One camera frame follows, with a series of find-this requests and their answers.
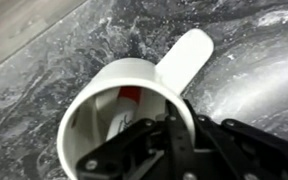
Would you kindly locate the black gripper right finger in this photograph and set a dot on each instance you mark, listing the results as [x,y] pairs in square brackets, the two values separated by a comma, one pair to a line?
[237,150]

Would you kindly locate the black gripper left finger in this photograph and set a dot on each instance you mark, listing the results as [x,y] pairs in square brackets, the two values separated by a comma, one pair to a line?
[130,150]

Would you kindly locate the white mug with cartoon print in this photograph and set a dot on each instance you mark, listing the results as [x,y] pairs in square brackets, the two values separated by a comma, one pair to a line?
[124,76]

